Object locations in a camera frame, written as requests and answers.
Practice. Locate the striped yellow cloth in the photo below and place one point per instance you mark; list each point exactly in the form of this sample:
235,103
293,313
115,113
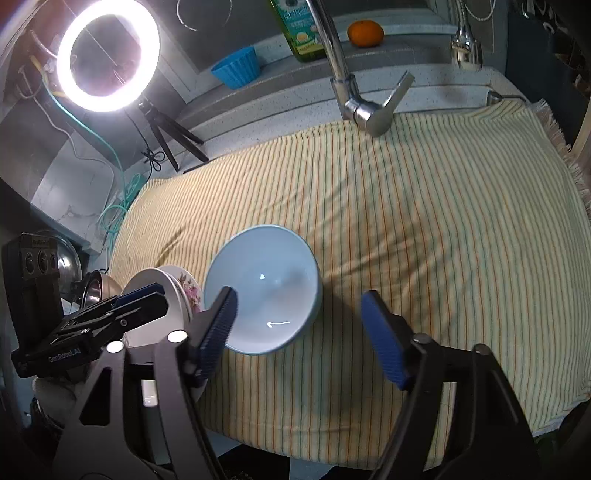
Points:
415,221

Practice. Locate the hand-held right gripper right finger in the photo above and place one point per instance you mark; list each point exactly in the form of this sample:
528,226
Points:
385,341

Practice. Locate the red steel bowl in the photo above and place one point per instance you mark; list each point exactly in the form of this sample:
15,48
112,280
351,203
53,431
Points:
101,288

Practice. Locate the blue ribbed cup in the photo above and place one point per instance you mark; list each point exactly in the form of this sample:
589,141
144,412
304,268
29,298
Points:
235,69

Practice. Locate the chrome faucet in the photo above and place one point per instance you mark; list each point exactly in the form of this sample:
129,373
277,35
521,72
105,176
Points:
369,117

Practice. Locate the oval floral plate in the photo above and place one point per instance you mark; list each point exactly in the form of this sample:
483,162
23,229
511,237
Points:
150,281

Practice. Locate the black tripod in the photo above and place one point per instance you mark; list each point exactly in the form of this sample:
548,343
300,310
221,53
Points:
147,110

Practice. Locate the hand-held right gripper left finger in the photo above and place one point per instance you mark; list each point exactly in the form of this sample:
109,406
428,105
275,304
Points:
219,323

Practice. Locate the green oil bottle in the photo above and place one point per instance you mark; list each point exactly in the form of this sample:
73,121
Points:
300,32

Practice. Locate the light blue bowl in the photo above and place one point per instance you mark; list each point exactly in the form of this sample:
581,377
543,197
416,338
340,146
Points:
263,286

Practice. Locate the small metal fixture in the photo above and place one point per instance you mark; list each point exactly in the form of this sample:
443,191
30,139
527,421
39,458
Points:
494,98

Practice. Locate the orange fruit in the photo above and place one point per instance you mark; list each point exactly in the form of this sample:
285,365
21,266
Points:
364,33

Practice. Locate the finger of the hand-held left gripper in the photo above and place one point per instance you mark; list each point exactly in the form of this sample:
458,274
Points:
138,294
143,311

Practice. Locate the chrome sprayer head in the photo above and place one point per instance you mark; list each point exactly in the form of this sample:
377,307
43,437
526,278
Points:
466,46

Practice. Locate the person's left hand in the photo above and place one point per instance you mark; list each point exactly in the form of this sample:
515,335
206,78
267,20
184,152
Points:
53,392

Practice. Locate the large steel bowl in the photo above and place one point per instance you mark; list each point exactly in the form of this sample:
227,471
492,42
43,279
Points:
69,267

